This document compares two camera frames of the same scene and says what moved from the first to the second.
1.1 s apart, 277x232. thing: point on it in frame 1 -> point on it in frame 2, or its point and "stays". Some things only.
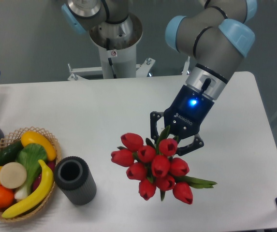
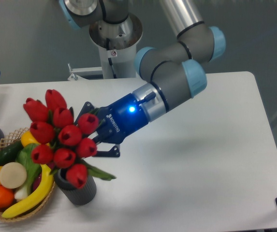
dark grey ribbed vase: (71, 174) stays
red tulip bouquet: (153, 165) -> (56, 136)
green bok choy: (30, 155) stays
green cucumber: (7, 155) stays
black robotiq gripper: (183, 117) -> (116, 122)
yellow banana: (37, 199) stays
